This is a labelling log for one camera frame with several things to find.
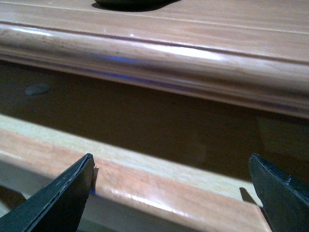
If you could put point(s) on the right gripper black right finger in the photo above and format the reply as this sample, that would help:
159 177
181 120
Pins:
285 199

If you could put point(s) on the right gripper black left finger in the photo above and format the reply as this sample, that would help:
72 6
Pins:
59 206

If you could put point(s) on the black computer mouse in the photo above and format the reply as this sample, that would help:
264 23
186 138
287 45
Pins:
131 5

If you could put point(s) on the wooden keyboard tray drawer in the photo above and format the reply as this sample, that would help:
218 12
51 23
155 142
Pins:
166 162

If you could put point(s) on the small grey sticker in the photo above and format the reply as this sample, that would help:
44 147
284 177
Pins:
37 89

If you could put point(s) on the wooden desk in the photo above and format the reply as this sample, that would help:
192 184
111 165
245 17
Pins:
252 53

